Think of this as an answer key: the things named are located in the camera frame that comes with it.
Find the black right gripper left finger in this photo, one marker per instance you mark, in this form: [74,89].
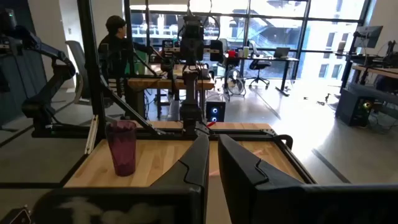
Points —
[192,174]

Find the person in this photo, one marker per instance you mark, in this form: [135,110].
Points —
[113,53]

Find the wooden workbench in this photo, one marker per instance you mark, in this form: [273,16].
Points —
[149,83]
[382,71]

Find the red container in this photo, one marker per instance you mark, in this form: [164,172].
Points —
[232,54]

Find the computer tower with blue lights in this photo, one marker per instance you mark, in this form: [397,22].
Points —
[217,115]

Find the purple faceted plastic cup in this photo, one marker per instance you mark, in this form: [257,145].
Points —
[122,149]

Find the black office chair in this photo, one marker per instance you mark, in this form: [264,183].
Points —
[259,64]

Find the floor fan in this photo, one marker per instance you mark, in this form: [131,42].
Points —
[235,82]

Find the black aluminium rig frame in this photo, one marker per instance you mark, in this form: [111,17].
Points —
[90,62]

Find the wooden slat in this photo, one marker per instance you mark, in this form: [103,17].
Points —
[92,133]

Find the computer tower with green light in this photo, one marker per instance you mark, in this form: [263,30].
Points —
[351,109]

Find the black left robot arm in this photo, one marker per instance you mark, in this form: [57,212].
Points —
[190,109]

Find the black desk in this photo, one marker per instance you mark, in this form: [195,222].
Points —
[292,59]

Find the monitor on arm mount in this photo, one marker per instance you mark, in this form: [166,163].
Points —
[370,36]

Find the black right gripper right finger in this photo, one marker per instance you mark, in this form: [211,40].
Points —
[242,186]

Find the green cup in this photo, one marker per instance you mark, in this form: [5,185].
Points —
[246,52]

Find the background black blue robot arm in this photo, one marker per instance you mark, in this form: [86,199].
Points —
[59,77]

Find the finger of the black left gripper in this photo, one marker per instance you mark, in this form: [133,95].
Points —
[216,50]
[168,49]

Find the grey laptop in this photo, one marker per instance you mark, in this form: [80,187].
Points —
[281,53]

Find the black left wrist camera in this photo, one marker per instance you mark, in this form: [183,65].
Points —
[192,21]

